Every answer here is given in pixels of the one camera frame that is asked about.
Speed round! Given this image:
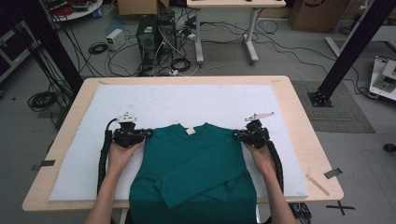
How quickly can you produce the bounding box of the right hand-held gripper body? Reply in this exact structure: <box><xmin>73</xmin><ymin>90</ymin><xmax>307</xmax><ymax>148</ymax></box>
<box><xmin>242</xmin><ymin>111</ymin><xmax>276</xmax><ymax>149</ymax></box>

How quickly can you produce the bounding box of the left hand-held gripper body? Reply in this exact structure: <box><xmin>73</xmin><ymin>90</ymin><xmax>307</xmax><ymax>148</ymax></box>
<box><xmin>111</xmin><ymin>112</ymin><xmax>148</xmax><ymax>149</ymax></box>

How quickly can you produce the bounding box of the green sweatshirt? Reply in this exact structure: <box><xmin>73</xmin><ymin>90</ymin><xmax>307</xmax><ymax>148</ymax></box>
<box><xmin>128</xmin><ymin>122</ymin><xmax>258</xmax><ymax>224</ymax></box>

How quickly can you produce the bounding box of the person's left hand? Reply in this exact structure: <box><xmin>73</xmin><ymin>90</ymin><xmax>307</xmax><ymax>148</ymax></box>
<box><xmin>106</xmin><ymin>141</ymin><xmax>146</xmax><ymax>177</ymax></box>

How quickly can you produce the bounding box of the person's right hand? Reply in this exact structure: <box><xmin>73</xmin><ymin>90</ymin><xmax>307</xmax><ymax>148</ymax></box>
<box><xmin>243</xmin><ymin>141</ymin><xmax>276</xmax><ymax>179</ymax></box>

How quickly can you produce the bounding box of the light wooden table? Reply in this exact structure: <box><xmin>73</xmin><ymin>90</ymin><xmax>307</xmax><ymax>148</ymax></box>
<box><xmin>21</xmin><ymin>75</ymin><xmax>345</xmax><ymax>224</ymax></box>

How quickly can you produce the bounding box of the white foam mat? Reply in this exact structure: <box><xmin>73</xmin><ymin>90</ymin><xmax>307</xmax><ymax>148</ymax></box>
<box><xmin>48</xmin><ymin>83</ymin><xmax>310</xmax><ymax>202</ymax></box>

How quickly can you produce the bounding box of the thin wooden stick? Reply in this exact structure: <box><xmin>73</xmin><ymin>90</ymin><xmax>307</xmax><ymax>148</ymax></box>
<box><xmin>305</xmin><ymin>174</ymin><xmax>331</xmax><ymax>197</ymax></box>

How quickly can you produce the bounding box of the grey tape piece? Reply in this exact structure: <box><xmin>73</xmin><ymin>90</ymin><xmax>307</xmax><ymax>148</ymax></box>
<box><xmin>323</xmin><ymin>167</ymin><xmax>343</xmax><ymax>180</ymax></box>
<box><xmin>32</xmin><ymin>159</ymin><xmax>56</xmax><ymax>172</ymax></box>

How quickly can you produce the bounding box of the grey floor mat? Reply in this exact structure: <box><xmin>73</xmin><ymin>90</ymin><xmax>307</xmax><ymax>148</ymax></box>
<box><xmin>290</xmin><ymin>79</ymin><xmax>376</xmax><ymax>134</ymax></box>

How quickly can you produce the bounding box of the black computer tower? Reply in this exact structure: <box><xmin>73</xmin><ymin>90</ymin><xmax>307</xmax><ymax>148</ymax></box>
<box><xmin>135</xmin><ymin>14</ymin><xmax>160</xmax><ymax>68</ymax></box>
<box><xmin>157</xmin><ymin>10</ymin><xmax>177</xmax><ymax>54</ymax></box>

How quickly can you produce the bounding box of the white power supply box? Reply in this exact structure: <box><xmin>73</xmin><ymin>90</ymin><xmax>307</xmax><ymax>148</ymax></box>
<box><xmin>106</xmin><ymin>28</ymin><xmax>126</xmax><ymax>51</ymax></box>

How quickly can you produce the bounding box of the black tape cross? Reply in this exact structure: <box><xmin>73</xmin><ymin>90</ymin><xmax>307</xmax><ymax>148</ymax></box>
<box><xmin>325</xmin><ymin>200</ymin><xmax>357</xmax><ymax>217</ymax></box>

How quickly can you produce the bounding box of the small cardboard box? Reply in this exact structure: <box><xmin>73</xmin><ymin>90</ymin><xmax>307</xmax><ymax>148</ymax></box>
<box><xmin>117</xmin><ymin>0</ymin><xmax>171</xmax><ymax>17</ymax></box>

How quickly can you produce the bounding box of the white desk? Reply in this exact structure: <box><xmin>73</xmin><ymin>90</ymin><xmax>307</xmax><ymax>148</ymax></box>
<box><xmin>186</xmin><ymin>0</ymin><xmax>287</xmax><ymax>66</ymax></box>

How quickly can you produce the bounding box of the round white table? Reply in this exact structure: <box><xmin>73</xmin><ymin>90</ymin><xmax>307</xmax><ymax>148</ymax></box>
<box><xmin>46</xmin><ymin>0</ymin><xmax>104</xmax><ymax>22</ymax></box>

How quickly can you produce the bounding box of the white machine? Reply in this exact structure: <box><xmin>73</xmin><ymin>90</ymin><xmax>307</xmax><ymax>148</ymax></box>
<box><xmin>368</xmin><ymin>55</ymin><xmax>396</xmax><ymax>102</ymax></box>

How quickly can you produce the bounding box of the large cardboard box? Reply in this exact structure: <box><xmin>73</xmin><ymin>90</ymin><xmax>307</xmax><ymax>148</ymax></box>
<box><xmin>289</xmin><ymin>0</ymin><xmax>351</xmax><ymax>33</ymax></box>

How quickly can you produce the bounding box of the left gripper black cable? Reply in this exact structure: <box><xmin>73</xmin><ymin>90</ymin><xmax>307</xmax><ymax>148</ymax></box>
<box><xmin>96</xmin><ymin>118</ymin><xmax>118</xmax><ymax>194</ymax></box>

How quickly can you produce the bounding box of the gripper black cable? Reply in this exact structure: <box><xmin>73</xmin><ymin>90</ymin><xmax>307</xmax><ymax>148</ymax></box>
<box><xmin>265</xmin><ymin>139</ymin><xmax>312</xmax><ymax>224</ymax></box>
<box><xmin>96</xmin><ymin>118</ymin><xmax>118</xmax><ymax>194</ymax></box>

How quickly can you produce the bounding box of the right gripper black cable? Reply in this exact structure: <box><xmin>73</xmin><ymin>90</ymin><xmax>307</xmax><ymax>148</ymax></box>
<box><xmin>265</xmin><ymin>139</ymin><xmax>312</xmax><ymax>224</ymax></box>

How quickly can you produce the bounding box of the small coiled black cable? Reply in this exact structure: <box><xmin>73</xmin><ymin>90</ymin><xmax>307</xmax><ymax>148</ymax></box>
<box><xmin>88</xmin><ymin>41</ymin><xmax>109</xmax><ymax>55</ymax></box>

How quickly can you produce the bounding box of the large coiled black cable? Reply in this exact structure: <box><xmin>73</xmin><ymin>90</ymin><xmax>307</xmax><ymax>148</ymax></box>
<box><xmin>27</xmin><ymin>91</ymin><xmax>59</xmax><ymax>112</ymax></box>

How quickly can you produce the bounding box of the white table frame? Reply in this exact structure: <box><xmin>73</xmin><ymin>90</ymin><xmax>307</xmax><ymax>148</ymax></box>
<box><xmin>325</xmin><ymin>24</ymin><xmax>396</xmax><ymax>59</ymax></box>

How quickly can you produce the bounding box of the black frame post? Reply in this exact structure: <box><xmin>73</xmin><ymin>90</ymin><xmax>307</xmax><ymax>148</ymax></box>
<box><xmin>307</xmin><ymin>0</ymin><xmax>396</xmax><ymax>108</ymax></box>
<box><xmin>15</xmin><ymin>0</ymin><xmax>84</xmax><ymax>94</ymax></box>

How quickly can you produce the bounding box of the red cable bundle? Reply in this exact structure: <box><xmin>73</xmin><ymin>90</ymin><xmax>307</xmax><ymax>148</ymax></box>
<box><xmin>52</xmin><ymin>6</ymin><xmax>76</xmax><ymax>18</ymax></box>

